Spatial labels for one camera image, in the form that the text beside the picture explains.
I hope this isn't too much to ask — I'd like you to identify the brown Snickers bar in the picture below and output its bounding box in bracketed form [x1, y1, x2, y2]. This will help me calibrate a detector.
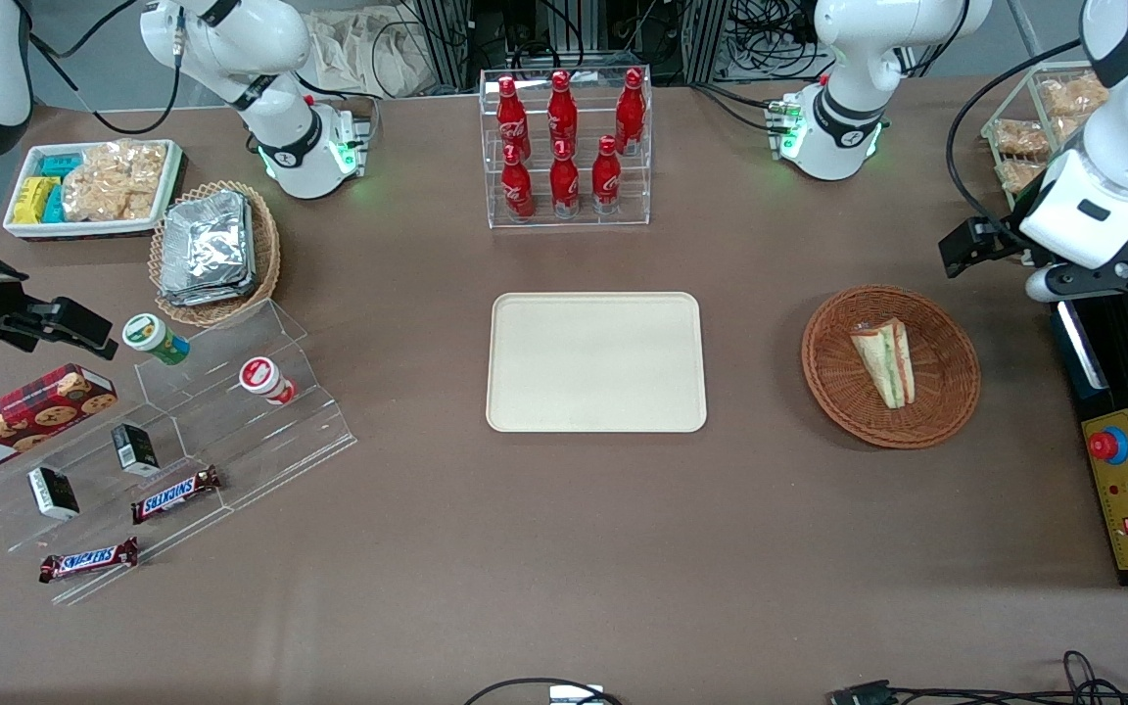
[39, 537, 140, 585]
[130, 466, 223, 525]

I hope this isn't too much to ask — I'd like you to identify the red lidded cup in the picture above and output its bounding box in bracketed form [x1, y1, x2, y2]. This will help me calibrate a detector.
[239, 357, 297, 405]

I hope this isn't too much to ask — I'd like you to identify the small black box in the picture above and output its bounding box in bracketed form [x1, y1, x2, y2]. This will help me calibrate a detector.
[27, 467, 81, 521]
[112, 423, 161, 478]

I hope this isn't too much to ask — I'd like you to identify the clear bag of crackers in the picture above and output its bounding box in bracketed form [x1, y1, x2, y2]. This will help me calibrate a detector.
[62, 140, 168, 223]

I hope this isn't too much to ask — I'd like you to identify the triangle sandwich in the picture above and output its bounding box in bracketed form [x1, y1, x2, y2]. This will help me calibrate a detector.
[850, 318, 917, 410]

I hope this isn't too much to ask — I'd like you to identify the red tartan cookie box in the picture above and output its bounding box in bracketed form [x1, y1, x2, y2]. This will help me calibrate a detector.
[0, 363, 119, 484]

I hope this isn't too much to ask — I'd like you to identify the black background cable bundle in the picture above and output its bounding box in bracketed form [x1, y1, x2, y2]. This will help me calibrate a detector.
[691, 0, 834, 133]

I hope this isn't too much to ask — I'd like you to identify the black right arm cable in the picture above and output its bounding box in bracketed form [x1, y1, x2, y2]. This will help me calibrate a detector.
[28, 0, 183, 136]

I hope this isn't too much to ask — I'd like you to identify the clear bag of fried snack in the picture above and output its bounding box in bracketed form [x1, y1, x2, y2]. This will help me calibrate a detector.
[1039, 73, 1109, 119]
[1000, 161, 1047, 195]
[993, 119, 1052, 158]

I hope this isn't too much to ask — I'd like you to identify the black control box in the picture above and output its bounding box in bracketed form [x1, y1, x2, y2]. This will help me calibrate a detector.
[1050, 292, 1128, 588]

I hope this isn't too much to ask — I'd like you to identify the light oval wicker basket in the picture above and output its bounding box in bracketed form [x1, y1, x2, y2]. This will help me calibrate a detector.
[148, 180, 282, 328]

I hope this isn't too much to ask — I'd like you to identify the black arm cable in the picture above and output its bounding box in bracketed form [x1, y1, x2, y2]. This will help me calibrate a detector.
[945, 37, 1086, 246]
[28, 0, 183, 136]

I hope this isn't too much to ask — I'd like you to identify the brown round wicker basket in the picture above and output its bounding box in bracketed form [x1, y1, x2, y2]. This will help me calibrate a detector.
[801, 285, 982, 450]

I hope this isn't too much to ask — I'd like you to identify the white rectangular snack tray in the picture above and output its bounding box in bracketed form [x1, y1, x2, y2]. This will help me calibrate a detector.
[3, 139, 185, 241]

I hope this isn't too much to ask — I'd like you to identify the white wire rack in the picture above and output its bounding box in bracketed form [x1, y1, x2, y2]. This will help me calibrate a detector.
[980, 61, 1128, 266]

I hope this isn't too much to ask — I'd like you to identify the black looped cable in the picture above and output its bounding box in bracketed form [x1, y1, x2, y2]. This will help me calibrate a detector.
[463, 678, 624, 705]

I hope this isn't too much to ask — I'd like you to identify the clear acrylic step stand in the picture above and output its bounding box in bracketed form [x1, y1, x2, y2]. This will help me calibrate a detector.
[0, 299, 359, 606]

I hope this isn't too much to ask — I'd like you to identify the yellow snack pack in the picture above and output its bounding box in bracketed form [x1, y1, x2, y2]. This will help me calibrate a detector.
[12, 176, 61, 225]

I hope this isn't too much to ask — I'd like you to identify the clear acrylic bottle rack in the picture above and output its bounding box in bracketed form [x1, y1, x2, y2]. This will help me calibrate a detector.
[479, 67, 653, 229]

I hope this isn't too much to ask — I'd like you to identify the yellow emergency stop panel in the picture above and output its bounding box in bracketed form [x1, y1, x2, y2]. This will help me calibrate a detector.
[1081, 409, 1128, 572]

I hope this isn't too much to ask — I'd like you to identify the beige cloth bag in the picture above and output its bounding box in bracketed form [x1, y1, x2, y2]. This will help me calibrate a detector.
[305, 8, 434, 99]

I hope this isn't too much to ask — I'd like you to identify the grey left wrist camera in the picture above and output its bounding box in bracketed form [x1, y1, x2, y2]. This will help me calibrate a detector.
[1026, 264, 1080, 304]

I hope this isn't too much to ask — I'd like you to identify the beige plastic tray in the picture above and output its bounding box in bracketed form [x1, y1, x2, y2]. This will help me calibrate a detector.
[486, 292, 708, 434]

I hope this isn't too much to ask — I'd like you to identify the green lidded cup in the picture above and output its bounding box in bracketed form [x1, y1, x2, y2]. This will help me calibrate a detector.
[122, 313, 191, 366]

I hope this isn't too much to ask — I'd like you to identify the red cola bottle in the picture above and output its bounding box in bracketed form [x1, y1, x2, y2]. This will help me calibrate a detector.
[547, 70, 579, 158]
[549, 139, 581, 218]
[496, 76, 532, 163]
[501, 144, 535, 221]
[615, 69, 646, 156]
[591, 135, 623, 215]

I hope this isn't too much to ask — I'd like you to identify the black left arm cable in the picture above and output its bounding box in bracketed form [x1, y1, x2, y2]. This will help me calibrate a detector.
[945, 37, 1086, 246]

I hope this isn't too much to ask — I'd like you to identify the black cable connector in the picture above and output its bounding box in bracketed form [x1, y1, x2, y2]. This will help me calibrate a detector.
[828, 680, 900, 705]

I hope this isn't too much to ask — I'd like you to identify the silver foil pack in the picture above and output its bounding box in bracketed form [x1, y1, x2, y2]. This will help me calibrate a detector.
[163, 190, 254, 290]
[159, 264, 258, 308]

